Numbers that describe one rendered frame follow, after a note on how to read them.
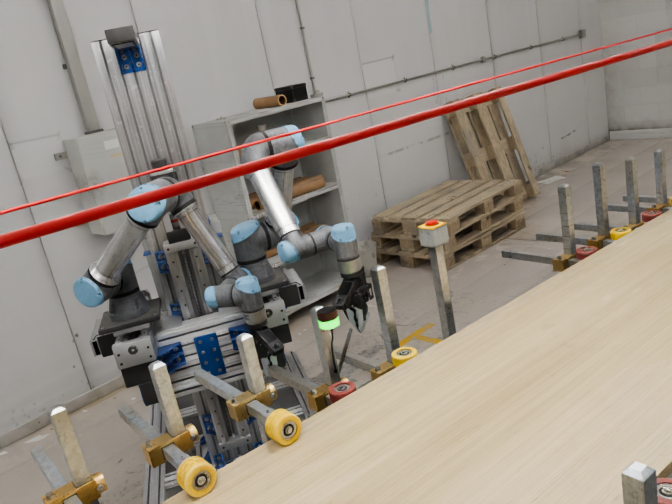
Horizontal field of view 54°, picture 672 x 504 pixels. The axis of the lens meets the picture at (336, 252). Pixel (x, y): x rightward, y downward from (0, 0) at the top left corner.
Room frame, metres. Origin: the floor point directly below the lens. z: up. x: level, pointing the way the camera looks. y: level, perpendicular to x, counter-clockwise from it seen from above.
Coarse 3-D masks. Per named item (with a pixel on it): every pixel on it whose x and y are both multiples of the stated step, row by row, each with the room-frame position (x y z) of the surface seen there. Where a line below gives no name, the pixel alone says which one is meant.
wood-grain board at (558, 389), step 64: (640, 256) 2.24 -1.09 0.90; (512, 320) 1.92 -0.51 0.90; (576, 320) 1.83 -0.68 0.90; (640, 320) 1.75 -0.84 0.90; (384, 384) 1.68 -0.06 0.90; (448, 384) 1.61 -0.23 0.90; (512, 384) 1.54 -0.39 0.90; (576, 384) 1.48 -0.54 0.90; (640, 384) 1.42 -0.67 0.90; (256, 448) 1.48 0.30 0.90; (320, 448) 1.42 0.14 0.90; (384, 448) 1.37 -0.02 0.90; (448, 448) 1.32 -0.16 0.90; (512, 448) 1.27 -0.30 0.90; (576, 448) 1.22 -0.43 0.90; (640, 448) 1.18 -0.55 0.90
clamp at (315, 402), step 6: (342, 378) 1.83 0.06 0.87; (324, 384) 1.81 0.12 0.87; (318, 390) 1.78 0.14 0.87; (324, 390) 1.77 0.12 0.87; (306, 396) 1.78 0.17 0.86; (312, 396) 1.75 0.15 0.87; (318, 396) 1.75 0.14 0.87; (324, 396) 1.76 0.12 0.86; (312, 402) 1.75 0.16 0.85; (318, 402) 1.74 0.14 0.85; (324, 402) 1.75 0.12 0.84; (312, 408) 1.76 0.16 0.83; (318, 408) 1.74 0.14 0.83; (324, 408) 1.75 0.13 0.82
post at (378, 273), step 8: (376, 272) 1.93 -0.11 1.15; (384, 272) 1.94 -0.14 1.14; (376, 280) 1.94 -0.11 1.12; (384, 280) 1.94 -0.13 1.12; (376, 288) 1.94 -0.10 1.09; (384, 288) 1.94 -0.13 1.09; (376, 296) 1.95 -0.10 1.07; (384, 296) 1.93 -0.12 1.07; (384, 304) 1.93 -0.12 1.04; (384, 312) 1.93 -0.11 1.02; (392, 312) 1.94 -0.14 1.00; (384, 320) 1.93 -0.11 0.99; (392, 320) 1.94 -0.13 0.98; (384, 328) 1.94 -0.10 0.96; (392, 328) 1.94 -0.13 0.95; (384, 336) 1.95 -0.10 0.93; (392, 336) 1.93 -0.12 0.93; (384, 344) 1.95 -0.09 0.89; (392, 344) 1.93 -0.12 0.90
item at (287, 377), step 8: (272, 368) 2.02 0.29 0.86; (280, 368) 2.01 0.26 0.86; (272, 376) 2.01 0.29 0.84; (280, 376) 1.96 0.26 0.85; (288, 376) 1.93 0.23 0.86; (296, 376) 1.92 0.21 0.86; (288, 384) 1.93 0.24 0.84; (296, 384) 1.89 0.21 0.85; (304, 384) 1.86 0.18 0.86; (312, 384) 1.85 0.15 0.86; (304, 392) 1.85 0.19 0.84; (328, 400) 1.74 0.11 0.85
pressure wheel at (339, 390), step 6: (336, 384) 1.72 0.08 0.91; (342, 384) 1.72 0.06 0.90; (348, 384) 1.71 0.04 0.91; (354, 384) 1.70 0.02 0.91; (330, 390) 1.70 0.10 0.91; (336, 390) 1.69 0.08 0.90; (342, 390) 1.69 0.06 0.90; (348, 390) 1.67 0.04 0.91; (354, 390) 1.68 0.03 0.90; (330, 396) 1.69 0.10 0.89; (336, 396) 1.67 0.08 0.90; (342, 396) 1.66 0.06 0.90
